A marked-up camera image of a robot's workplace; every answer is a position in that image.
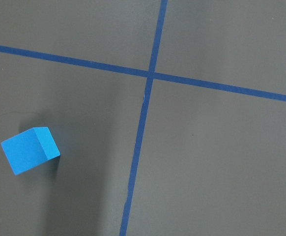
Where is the blue cube block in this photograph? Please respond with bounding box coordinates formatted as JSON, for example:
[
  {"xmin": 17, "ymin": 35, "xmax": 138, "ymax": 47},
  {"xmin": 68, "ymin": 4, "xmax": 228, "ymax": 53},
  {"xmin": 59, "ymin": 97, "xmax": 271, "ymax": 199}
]
[{"xmin": 1, "ymin": 127, "xmax": 60, "ymax": 175}]

